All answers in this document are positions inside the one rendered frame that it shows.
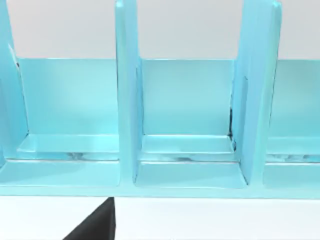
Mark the light blue rack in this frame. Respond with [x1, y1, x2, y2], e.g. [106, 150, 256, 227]
[0, 0, 320, 199]

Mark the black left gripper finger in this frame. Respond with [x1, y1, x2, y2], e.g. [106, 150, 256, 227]
[61, 196, 117, 240]

